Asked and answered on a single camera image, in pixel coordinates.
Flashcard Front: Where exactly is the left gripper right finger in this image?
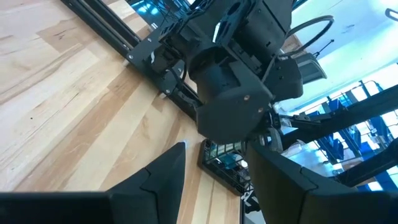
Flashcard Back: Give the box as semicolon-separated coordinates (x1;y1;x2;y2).
247;140;398;224

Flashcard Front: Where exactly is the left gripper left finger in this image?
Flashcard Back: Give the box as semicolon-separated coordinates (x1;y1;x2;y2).
105;142;187;224

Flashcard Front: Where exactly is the blue mouthwash bottle white cap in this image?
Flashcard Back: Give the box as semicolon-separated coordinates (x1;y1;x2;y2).
226;154;249;171

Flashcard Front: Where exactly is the black wire basket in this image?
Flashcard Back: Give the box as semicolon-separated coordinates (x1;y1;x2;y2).
198;139;254;197

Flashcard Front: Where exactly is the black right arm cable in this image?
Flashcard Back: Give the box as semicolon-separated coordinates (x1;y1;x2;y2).
279;14;335;58

